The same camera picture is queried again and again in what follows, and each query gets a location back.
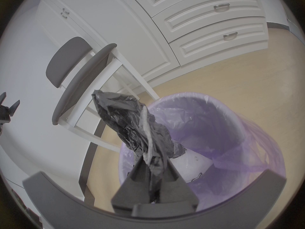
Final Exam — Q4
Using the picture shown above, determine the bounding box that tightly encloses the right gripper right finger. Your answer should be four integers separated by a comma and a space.
158, 157, 199, 214

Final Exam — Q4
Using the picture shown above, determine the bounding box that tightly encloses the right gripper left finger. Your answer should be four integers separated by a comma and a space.
111, 154, 151, 217

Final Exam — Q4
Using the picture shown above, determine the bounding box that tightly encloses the white chest of drawers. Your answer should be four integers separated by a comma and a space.
79, 0, 270, 88

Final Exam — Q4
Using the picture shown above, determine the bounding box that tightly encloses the white wardrobe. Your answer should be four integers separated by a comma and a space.
35, 0, 108, 48

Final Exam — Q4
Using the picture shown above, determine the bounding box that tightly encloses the white trash bin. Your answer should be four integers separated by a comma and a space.
119, 93, 286, 212

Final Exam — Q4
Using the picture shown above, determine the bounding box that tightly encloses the black plastic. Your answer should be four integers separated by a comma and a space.
91, 89, 186, 204

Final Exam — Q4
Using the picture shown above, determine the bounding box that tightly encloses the purple plastic bag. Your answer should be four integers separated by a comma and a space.
119, 92, 286, 212

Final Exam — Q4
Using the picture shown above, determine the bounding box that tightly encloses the white chair with grey seat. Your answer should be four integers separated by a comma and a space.
45, 36, 161, 153

